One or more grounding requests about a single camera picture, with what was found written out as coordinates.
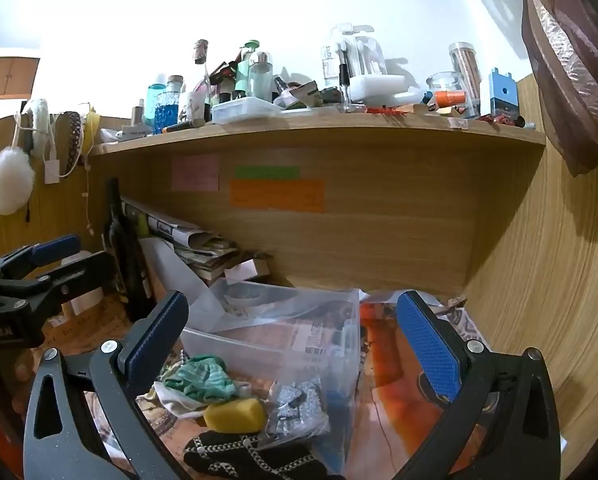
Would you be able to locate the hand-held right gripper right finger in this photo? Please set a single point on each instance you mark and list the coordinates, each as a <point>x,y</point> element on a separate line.
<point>429,347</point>

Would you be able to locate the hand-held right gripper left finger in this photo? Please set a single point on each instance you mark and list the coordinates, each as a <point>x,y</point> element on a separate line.
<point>158,331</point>

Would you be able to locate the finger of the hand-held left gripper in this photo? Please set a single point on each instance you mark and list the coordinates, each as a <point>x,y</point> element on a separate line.
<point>81,272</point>
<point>56,248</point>

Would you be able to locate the green striped cloth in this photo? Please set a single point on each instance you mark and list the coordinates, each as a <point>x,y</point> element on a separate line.
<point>199,379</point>

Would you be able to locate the yellow sponge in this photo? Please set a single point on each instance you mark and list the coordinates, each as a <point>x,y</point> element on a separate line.
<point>234,414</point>

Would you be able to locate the clear plastic storage bin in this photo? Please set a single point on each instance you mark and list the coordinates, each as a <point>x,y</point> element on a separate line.
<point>279,332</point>

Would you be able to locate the black patterned knit glove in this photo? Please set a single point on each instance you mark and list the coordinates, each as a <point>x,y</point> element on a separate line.
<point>251,456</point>

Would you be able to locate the patterned grey cloth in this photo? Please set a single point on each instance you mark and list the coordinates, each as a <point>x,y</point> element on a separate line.
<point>466,325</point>

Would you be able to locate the dark wine bottle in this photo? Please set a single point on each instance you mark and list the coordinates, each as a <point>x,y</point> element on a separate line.
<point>125,255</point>

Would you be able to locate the orange printed poster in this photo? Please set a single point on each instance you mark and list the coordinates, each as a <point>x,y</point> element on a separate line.
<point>404,395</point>

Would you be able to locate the white paper sheet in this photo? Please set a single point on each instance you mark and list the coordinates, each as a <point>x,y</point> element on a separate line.
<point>161,265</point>

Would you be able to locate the white cloth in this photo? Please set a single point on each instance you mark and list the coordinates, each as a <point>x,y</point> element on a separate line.
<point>174,401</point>

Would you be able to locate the white hanging tag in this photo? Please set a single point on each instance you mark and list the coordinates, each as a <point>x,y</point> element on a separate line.
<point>52,171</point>

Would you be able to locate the white fluffy pompom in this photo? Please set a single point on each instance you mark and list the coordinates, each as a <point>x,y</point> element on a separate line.
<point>10,181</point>

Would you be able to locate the stack of folded newspapers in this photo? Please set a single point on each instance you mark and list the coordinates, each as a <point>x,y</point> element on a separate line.
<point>199,250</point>

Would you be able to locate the brown beaded headband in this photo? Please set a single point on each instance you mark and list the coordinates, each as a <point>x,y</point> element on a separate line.
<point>72,140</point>

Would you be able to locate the yellow hanging item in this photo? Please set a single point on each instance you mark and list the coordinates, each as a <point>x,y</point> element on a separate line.
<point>93,127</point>

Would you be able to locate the white fluffy headband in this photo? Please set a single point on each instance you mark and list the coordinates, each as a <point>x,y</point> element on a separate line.
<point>41,116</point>

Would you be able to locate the silver sequin pouch in bag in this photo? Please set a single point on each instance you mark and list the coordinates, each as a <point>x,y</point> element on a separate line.
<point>295,401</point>

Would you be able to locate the pink sticky note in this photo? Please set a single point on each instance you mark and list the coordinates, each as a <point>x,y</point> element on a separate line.
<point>195,173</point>

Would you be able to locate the black marker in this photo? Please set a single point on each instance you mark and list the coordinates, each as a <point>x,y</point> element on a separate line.
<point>184,125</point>

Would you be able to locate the glass jar of blue beads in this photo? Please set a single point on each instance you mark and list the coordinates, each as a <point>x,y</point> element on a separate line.
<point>168,110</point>

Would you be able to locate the wooden cabinet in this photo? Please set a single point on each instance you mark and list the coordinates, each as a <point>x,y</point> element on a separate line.
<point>4,77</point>

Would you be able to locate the orange sticky note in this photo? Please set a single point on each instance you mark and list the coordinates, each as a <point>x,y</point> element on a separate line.
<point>277,195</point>

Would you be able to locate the blue liquid bottle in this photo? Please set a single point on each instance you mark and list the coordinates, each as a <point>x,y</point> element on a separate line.
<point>155,97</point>

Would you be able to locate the green sticky note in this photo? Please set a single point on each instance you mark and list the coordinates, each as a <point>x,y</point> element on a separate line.
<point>267,172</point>

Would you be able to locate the white cup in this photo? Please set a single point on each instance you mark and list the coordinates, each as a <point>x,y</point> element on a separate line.
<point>197,106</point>

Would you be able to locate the white plastic box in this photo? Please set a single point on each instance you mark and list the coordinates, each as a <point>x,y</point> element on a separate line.
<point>245,110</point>

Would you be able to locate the cork-stoppered glass bottle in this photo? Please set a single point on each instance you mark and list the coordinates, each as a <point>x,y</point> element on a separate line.
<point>202,67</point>

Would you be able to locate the wooden shelf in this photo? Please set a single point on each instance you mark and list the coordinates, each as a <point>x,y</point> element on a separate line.
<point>329,127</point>

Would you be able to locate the orange capped marker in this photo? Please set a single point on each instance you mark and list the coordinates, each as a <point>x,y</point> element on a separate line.
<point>450,99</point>

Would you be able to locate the teal pump bottle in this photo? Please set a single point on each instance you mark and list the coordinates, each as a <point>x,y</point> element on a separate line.
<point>244,70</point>

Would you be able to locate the blue plastic box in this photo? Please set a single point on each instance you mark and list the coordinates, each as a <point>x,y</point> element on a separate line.
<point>503,95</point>

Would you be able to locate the white rectangular block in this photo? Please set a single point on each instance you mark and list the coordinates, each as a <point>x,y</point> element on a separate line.
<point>379,87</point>

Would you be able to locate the frosted bottle with silver cap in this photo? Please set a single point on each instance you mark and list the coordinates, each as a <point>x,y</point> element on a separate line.
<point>261,77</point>

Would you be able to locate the round glass jar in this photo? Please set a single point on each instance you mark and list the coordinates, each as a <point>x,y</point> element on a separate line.
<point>441,82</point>

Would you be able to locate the clear jar of brown sticks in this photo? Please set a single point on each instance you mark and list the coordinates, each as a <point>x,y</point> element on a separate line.
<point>466,75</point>

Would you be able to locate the black capped clear tube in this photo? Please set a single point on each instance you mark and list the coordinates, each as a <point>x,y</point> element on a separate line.
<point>344,80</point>

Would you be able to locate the large clear pump bottle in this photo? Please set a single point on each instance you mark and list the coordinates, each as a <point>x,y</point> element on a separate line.
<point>359,55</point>

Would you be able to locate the brown hanging bag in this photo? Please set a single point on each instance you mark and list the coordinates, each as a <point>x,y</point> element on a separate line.
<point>569,70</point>

